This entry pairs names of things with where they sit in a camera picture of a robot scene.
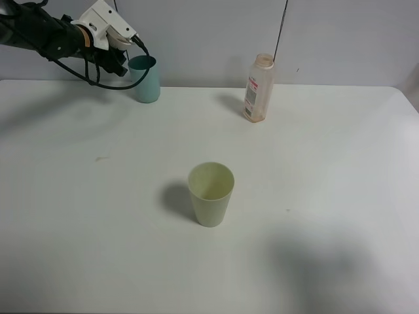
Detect teal plastic cup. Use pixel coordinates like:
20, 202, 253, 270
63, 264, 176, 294
128, 55, 160, 103

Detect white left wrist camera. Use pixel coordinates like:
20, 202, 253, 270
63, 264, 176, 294
71, 1, 137, 50

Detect glass cup with blue sleeve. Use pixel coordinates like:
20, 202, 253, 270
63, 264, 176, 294
107, 27, 132, 51

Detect clear plastic drink bottle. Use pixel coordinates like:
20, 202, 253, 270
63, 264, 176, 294
244, 54, 274, 123

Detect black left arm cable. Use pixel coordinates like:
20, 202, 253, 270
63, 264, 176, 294
9, 0, 157, 91

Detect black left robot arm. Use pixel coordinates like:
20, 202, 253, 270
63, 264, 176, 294
1, 1, 128, 77

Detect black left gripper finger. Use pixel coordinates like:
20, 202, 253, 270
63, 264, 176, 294
94, 47, 128, 77

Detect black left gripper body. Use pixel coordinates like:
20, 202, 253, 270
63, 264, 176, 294
39, 14, 97, 62

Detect light green plastic cup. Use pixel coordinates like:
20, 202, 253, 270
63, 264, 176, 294
188, 162, 235, 228

